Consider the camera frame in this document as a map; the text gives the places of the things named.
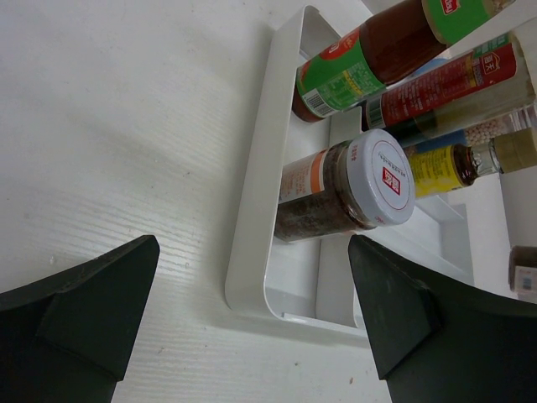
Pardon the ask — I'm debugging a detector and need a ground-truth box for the green label chili sauce bottle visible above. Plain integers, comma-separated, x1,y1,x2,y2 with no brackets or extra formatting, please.
292,0,512,123

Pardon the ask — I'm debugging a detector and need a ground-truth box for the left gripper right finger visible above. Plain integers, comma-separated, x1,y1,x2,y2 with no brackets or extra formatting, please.
348,235,536,402

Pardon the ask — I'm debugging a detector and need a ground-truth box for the small yellow label bottle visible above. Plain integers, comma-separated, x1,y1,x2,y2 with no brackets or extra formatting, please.
409,128,536,199

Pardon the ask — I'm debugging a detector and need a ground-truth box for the tall dark soy sauce bottle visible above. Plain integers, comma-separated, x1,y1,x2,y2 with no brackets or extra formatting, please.
362,21,536,146

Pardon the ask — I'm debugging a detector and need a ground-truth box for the white divided tray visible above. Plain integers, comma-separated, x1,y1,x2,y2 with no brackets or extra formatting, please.
225,5,510,342

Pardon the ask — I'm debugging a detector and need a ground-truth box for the light spice jar white lid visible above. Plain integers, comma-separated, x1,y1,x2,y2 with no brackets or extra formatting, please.
508,245,537,295

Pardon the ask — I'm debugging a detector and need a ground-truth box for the dark spice jar white lid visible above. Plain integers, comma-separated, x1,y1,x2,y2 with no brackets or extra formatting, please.
274,129,415,243

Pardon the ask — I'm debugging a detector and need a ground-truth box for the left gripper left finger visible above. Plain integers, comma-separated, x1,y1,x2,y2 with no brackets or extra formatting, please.
1,235,159,402

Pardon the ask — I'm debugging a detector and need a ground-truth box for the blue label white canister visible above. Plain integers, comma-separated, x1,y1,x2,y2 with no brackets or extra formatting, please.
404,104,536,155

